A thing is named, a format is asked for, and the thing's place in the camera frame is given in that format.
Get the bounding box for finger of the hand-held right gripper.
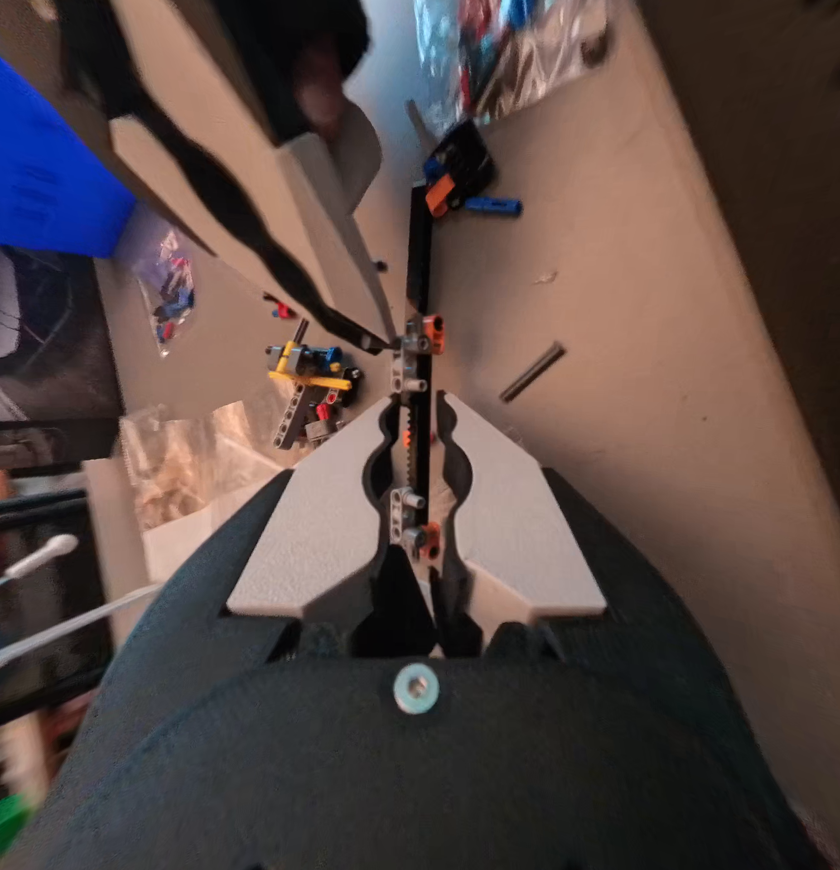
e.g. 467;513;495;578
113;0;404;346
56;0;390;358

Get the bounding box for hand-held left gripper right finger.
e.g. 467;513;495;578
434;391;609;621

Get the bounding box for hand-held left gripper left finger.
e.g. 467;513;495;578
226;394;401;621

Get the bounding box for black lego rack assembly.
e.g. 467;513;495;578
389;314;449;565

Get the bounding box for yellow lego assembly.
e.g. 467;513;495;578
266;319;364;451

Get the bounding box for small clear bag lego pieces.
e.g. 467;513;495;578
131;227;198;359

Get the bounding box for dark lego axle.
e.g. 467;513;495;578
499;342;568;403

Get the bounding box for lego set box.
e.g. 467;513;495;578
0;245;125;470

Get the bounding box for black orange blue lego subassembly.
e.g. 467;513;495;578
405;101;524;220

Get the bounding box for large clear bag lego pieces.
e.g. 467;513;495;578
413;0;610;126

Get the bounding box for long black lego beam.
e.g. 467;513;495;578
405;184;436;320

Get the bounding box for blue plastic bin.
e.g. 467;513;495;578
0;41;137;261

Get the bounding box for empty clear plastic bags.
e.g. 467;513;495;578
120;401;295;599

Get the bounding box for green object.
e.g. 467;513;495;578
0;795;34;859

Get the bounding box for white slotted bracket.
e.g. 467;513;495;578
0;585;164;674

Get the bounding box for white pull cord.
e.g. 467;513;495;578
0;533;79;595

